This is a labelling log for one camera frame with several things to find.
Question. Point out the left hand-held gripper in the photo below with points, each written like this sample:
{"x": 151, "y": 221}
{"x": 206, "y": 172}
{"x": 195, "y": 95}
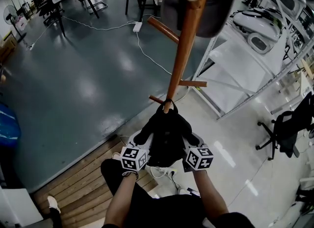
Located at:
{"x": 133, "y": 158}

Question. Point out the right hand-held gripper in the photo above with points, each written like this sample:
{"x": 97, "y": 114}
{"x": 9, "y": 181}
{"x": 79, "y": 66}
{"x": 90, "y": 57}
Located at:
{"x": 198, "y": 158}

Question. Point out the black backpack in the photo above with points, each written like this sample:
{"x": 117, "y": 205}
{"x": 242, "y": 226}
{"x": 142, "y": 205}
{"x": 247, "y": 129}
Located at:
{"x": 166, "y": 134}

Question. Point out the wooden coat rack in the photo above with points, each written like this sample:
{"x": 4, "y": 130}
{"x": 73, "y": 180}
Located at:
{"x": 186, "y": 38}

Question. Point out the person's left forearm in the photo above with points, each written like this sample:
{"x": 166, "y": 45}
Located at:
{"x": 122, "y": 197}

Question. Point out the person's right forearm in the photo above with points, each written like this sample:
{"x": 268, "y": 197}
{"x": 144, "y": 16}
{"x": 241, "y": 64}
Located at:
{"x": 211, "y": 192}

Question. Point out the person's white shoe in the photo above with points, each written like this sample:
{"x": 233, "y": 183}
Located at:
{"x": 53, "y": 203}
{"x": 116, "y": 156}

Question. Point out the white power strip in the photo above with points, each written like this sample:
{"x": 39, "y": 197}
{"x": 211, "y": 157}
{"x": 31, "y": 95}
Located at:
{"x": 31, "y": 46}
{"x": 163, "y": 171}
{"x": 137, "y": 26}

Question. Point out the wooden step platform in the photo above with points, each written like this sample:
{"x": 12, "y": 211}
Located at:
{"x": 86, "y": 187}

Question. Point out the person's black clothing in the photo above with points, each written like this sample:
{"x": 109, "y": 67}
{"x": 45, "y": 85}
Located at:
{"x": 166, "y": 212}

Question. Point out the white metal shelf unit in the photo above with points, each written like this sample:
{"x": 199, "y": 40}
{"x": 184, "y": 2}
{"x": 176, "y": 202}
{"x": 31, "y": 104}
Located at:
{"x": 245, "y": 60}

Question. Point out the grey garment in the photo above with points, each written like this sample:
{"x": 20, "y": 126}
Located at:
{"x": 213, "y": 13}

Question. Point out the white box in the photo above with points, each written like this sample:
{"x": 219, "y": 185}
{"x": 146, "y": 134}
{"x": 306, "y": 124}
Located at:
{"x": 17, "y": 207}

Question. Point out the cardboard box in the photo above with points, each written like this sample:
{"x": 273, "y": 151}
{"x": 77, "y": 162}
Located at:
{"x": 7, "y": 50}

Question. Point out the black standing fan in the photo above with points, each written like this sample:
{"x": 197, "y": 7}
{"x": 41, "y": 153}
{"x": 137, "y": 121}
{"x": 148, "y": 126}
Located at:
{"x": 9, "y": 13}

